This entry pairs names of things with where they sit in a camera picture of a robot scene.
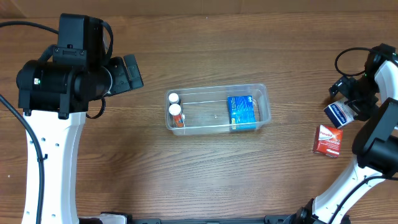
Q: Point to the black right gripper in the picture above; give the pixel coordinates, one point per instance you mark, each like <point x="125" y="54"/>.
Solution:
<point x="347" y="90"/>

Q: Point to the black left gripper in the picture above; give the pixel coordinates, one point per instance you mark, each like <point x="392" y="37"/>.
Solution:
<point x="123" y="78"/>

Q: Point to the white and navy box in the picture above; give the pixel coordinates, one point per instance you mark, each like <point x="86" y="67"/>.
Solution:
<point x="339" y="113"/>

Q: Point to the dark bottle white cap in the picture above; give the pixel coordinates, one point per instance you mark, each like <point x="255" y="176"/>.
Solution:
<point x="174" y="98"/>

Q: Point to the red Panadol box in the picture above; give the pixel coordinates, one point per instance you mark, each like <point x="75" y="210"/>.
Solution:
<point x="328" y="141"/>

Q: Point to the orange bottle white cap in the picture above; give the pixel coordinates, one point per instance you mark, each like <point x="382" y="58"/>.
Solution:
<point x="176" y="111"/>

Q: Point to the blue medicine box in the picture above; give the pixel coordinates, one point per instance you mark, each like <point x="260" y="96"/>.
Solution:
<point x="241" y="113"/>

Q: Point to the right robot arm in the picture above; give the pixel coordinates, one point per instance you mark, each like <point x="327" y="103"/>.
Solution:
<point x="374" y="147"/>

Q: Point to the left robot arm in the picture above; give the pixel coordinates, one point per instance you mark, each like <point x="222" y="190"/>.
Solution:
<point x="54" y="93"/>

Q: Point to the clear plastic container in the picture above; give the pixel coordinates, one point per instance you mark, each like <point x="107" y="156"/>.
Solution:
<point x="205" y="109"/>

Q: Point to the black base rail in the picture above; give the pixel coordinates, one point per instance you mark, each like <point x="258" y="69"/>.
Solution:
<point x="124" y="218"/>

